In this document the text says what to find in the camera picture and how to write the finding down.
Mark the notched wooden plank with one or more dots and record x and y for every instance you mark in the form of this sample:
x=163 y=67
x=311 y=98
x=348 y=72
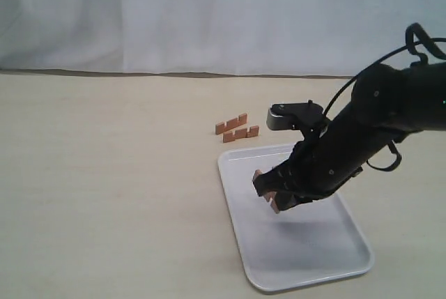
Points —
x=241 y=133
x=233 y=123
x=268 y=196

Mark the white backdrop cloth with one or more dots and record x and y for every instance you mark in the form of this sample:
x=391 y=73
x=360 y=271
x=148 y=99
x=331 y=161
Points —
x=231 y=37

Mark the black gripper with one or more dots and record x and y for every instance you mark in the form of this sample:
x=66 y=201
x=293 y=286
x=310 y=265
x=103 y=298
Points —
x=320 y=170

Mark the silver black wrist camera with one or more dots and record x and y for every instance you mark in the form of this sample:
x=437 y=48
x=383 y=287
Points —
x=294 y=116

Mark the white plastic tray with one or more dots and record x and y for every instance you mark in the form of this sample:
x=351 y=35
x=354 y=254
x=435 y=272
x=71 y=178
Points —
x=308 y=245

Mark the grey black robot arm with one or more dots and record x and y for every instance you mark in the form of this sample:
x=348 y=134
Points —
x=386 y=106

